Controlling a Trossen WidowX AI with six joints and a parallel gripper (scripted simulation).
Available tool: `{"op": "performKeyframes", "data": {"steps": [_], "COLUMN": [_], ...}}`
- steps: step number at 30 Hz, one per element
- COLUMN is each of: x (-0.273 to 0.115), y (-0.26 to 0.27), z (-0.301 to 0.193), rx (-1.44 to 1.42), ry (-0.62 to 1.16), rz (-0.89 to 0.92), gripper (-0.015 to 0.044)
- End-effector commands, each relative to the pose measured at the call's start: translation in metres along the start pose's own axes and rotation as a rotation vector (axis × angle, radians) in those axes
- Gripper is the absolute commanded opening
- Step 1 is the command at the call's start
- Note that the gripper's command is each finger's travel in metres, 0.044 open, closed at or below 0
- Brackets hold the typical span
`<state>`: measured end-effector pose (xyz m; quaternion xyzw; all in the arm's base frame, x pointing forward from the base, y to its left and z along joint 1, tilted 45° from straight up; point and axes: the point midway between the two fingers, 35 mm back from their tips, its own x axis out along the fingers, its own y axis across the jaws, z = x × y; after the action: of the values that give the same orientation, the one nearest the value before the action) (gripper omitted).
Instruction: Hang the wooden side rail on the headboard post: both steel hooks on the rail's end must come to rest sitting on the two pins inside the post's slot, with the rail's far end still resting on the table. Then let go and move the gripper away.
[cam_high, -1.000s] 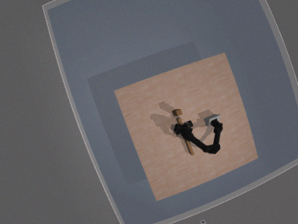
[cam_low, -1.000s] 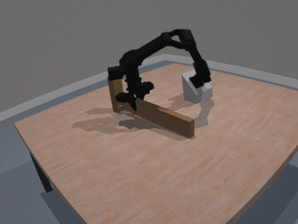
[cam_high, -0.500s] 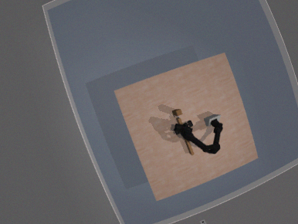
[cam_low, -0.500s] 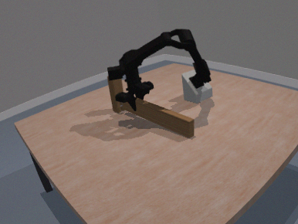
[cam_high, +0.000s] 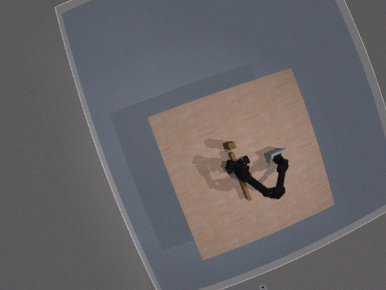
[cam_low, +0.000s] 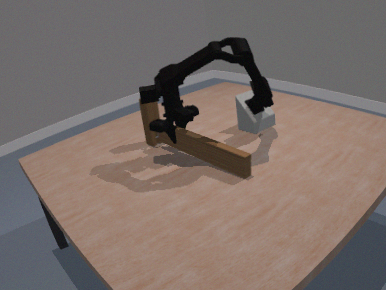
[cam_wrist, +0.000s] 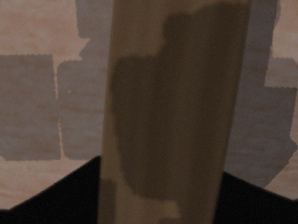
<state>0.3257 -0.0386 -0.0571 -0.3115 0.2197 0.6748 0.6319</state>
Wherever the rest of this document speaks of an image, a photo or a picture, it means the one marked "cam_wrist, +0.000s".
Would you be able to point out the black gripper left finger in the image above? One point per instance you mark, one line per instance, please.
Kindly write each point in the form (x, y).
(71, 200)

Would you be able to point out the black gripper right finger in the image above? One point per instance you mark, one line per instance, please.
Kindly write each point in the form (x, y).
(240, 202)

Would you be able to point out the brown wooden board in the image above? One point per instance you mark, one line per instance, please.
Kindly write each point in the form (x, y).
(173, 73)

